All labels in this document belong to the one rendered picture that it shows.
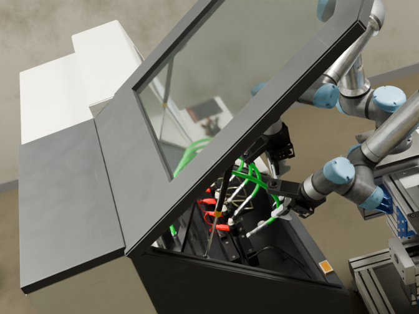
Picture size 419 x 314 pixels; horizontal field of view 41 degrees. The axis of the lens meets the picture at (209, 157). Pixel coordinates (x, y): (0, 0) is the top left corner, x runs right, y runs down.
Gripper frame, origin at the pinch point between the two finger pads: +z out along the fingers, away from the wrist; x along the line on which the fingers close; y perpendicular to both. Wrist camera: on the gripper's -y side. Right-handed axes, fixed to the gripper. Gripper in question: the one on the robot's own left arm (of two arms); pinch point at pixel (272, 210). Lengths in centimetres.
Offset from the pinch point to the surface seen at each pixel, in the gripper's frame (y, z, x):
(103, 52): -71, 39, 59
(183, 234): -17.9, 31.0, -5.9
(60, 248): -57, 1, -39
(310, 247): 24.1, 14.6, 1.8
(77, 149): -64, 21, 2
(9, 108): -117, 227, 127
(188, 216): -17.3, 33.2, 2.9
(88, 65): -74, 38, 48
